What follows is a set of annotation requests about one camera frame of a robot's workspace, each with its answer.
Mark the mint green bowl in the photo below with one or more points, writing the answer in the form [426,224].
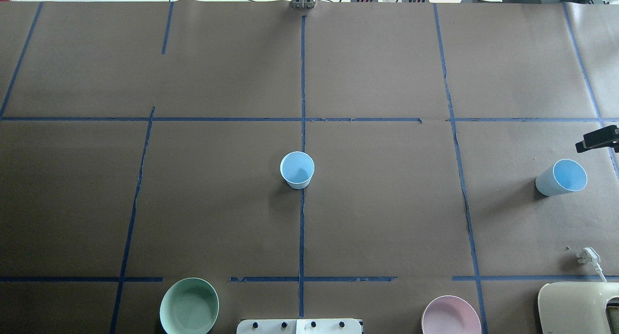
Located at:
[190,306]

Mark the pink bowl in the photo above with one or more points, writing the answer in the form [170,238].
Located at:
[450,315]

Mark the cream white toaster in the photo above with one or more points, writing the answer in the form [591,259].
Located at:
[570,307]

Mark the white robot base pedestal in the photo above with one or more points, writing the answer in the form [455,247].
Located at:
[301,326]

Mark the light blue cup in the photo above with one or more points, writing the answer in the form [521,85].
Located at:
[297,169]
[565,176]

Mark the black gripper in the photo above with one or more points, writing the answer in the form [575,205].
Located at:
[599,138]

